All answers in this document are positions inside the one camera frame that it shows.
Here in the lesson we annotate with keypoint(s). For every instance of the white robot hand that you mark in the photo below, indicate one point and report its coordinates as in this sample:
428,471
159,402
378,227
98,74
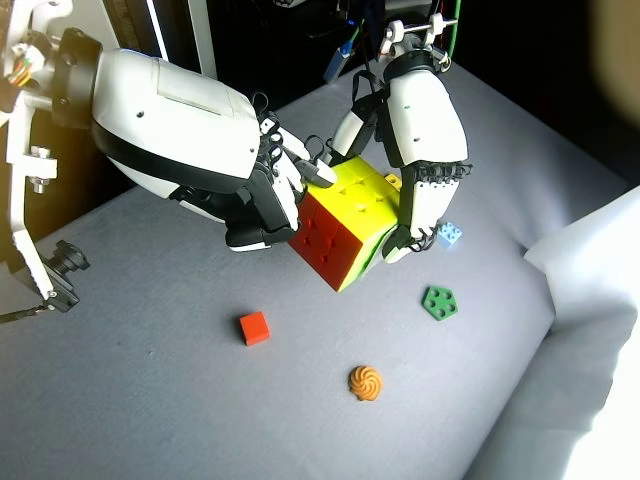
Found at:
175,125
425,120

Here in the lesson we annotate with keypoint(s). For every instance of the Rubik's cube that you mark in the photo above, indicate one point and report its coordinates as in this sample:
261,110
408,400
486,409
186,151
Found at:
345,220

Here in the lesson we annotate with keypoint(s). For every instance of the red cube block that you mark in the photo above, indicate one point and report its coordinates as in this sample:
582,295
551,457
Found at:
254,328

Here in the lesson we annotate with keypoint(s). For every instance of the small yellow two-hole block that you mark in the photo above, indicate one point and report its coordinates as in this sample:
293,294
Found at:
394,180

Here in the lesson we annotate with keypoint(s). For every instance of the thin lit strip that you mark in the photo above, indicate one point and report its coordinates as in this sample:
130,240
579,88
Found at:
156,27

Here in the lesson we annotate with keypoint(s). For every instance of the light blue toy brick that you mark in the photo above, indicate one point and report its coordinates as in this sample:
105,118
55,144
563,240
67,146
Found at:
451,236

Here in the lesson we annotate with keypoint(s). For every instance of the green pentagon block with holes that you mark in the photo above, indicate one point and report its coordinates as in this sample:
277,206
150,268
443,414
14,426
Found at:
440,303

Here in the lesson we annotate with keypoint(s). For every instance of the white draped sheet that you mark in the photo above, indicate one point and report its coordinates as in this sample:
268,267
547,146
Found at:
590,280

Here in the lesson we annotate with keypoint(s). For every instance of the orange swirl toy cookie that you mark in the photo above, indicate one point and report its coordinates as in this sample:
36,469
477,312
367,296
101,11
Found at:
365,383

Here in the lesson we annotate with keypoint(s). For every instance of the grey table cloth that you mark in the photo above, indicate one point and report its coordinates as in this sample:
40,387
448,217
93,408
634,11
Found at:
150,400

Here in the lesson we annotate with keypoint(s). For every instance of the narrow white post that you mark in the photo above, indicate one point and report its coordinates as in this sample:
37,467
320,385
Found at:
202,35

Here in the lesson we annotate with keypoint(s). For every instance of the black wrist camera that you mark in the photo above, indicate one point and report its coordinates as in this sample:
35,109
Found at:
70,257

